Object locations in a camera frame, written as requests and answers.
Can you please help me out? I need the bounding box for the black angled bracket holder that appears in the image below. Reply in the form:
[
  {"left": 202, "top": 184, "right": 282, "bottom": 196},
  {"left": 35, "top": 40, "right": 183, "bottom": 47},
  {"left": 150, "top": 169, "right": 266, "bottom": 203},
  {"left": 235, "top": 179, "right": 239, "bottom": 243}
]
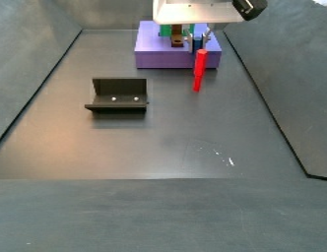
[{"left": 84, "top": 78, "right": 147, "bottom": 111}]

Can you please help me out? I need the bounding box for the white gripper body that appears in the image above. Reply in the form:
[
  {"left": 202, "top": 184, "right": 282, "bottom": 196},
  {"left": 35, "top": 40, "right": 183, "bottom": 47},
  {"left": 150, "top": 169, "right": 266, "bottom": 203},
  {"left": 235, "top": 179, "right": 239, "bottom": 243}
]
[{"left": 153, "top": 0, "right": 244, "bottom": 25}]

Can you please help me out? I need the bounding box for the red hexagonal peg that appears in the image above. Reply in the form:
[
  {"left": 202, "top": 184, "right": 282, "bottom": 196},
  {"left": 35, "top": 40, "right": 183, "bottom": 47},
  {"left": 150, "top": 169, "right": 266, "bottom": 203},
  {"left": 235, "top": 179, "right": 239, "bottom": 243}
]
[{"left": 193, "top": 49, "right": 207, "bottom": 92}]

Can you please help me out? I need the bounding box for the blue hexagonal peg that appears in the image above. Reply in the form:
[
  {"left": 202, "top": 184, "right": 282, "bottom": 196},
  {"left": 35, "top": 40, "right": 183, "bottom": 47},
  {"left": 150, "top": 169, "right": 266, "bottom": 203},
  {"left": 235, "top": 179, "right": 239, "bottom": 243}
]
[{"left": 193, "top": 36, "right": 203, "bottom": 54}]

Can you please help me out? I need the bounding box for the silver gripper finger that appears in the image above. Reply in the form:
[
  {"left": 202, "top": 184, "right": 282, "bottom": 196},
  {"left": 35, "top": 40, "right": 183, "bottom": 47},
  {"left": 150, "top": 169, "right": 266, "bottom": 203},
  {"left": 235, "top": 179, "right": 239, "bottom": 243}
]
[
  {"left": 202, "top": 27, "right": 210, "bottom": 48},
  {"left": 185, "top": 29, "right": 194, "bottom": 53}
]

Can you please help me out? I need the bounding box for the green block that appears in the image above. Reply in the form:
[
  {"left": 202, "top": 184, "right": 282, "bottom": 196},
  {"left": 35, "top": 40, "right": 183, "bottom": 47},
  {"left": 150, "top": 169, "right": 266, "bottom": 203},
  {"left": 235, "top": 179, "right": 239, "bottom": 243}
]
[{"left": 158, "top": 24, "right": 195, "bottom": 36}]

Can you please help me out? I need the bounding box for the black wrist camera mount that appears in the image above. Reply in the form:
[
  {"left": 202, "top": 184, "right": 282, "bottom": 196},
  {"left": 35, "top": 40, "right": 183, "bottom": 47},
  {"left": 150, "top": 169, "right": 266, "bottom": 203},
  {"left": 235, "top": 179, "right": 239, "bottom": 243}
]
[{"left": 231, "top": 0, "right": 268, "bottom": 21}]

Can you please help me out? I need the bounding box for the purple board block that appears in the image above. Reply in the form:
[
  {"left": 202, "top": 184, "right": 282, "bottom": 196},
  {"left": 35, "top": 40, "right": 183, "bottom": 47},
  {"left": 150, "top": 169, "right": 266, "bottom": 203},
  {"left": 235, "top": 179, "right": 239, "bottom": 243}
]
[{"left": 134, "top": 21, "right": 221, "bottom": 69}]

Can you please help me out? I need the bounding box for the brown block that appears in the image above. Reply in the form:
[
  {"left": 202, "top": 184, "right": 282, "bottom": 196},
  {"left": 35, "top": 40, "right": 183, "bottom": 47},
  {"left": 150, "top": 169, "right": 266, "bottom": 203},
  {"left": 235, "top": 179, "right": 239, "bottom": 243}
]
[{"left": 170, "top": 25, "right": 183, "bottom": 47}]

